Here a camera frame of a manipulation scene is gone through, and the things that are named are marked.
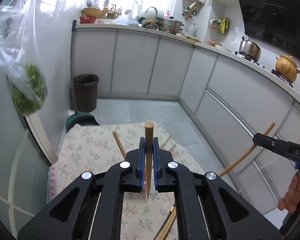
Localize wooden chopstick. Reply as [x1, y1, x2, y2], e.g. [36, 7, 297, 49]
[218, 122, 275, 177]
[113, 131, 126, 159]
[145, 121, 154, 198]

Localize grey kitchen cabinets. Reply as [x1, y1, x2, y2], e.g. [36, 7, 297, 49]
[71, 23, 300, 215]

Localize person's right hand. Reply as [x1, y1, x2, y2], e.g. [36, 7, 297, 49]
[277, 172, 300, 213]

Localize bundle of wooden chopsticks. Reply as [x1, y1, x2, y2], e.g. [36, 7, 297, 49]
[154, 204, 177, 240]

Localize red perforated utensil holder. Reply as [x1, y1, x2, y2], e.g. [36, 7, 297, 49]
[142, 178, 147, 193]

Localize floral tablecloth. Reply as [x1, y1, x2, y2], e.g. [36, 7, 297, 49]
[46, 121, 206, 240]

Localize loose wooden chopstick on cloth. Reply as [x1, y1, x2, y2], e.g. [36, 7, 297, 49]
[113, 131, 126, 159]

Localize golden clay pot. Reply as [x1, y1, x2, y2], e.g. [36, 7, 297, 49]
[275, 55, 300, 83]

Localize steel cooking pot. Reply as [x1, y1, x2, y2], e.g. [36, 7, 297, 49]
[239, 36, 261, 62]

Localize dark brown trash bin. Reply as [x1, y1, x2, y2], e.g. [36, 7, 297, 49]
[74, 74, 99, 112]

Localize black range hood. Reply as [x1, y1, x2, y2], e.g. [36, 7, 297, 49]
[238, 0, 300, 60]

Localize plastic bag with greens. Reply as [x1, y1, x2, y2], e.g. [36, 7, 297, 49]
[0, 0, 47, 116]

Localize steel steamer pot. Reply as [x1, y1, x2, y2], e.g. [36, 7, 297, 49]
[158, 17, 184, 35]

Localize wicker basket on counter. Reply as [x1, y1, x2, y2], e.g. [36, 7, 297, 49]
[82, 7, 108, 18]

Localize white kettle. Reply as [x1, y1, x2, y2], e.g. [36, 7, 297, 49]
[137, 7, 164, 25]

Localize mop with grey handle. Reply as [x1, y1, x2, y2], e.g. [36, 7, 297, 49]
[65, 20, 100, 133]

